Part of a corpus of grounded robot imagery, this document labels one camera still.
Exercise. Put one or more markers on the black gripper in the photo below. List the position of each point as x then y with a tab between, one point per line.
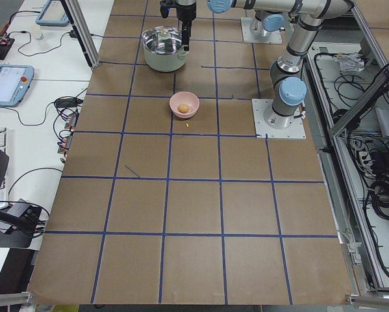
186	12

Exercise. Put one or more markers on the glass pot lid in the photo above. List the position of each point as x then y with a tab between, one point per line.
162	40

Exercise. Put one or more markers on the pale green cooking pot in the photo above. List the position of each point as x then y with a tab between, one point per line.
165	63

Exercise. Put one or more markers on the brown egg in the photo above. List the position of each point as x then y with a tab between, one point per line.
183	108

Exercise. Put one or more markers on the pink bowl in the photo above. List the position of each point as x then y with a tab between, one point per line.
187	98

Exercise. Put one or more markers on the far teach pendant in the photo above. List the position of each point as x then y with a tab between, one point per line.
53	15

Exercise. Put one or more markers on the teach pendant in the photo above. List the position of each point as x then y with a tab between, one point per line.
53	15
15	81

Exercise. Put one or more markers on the white plastic cup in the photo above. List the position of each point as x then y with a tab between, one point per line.
37	33

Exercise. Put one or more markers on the crumpled plastic bag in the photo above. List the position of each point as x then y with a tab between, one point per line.
350	62

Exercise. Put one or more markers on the near teach pendant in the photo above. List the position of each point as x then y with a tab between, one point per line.
15	81

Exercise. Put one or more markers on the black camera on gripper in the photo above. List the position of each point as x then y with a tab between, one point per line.
165	6

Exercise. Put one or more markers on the aluminium frame post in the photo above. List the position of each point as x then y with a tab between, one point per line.
76	18

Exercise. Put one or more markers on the cable tray with cables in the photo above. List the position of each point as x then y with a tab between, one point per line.
354	108

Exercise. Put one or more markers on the aluminium rail bottom right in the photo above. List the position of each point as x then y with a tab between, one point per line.
370	300

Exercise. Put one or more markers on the aluminium rail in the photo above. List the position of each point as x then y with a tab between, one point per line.
370	300
15	299

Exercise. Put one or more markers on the aluminium rail bottom left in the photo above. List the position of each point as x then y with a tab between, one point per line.
15	299

